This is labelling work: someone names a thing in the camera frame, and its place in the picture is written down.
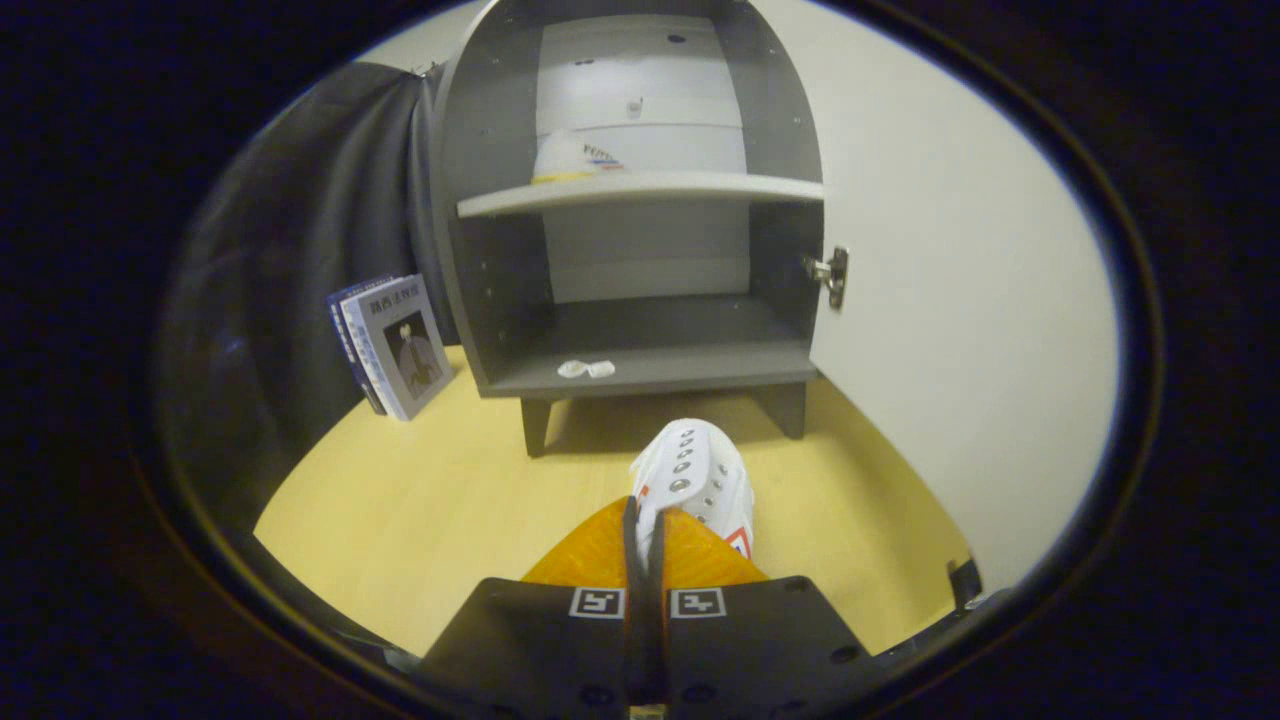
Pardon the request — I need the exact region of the white shoe cabinet door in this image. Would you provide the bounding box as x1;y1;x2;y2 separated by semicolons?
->
750;0;1121;593

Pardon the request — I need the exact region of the white book with portrait cover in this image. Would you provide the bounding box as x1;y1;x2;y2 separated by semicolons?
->
341;274;456;422

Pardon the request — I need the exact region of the metal door hinge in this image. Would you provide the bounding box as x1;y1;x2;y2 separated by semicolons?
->
802;246;851;311

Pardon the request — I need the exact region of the black backdrop cloth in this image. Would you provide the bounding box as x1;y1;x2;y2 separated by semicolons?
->
155;62;461;521

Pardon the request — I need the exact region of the white perforated shoe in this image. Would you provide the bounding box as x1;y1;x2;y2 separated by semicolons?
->
630;418;756;571

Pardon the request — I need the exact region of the grey cabinet shelf board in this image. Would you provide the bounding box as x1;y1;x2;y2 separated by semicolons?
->
457;170;825;220

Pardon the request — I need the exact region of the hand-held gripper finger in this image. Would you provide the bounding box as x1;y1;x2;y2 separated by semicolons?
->
415;497;649;720
648;508;883;720

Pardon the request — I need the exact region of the blue book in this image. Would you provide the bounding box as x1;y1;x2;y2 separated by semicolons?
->
325;275;401;416

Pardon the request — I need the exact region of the white shoe with yellow sole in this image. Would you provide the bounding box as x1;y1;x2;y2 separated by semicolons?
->
531;128;626;186

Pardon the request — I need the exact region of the grey shoe cabinet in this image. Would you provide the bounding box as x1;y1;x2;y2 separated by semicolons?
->
430;0;827;459

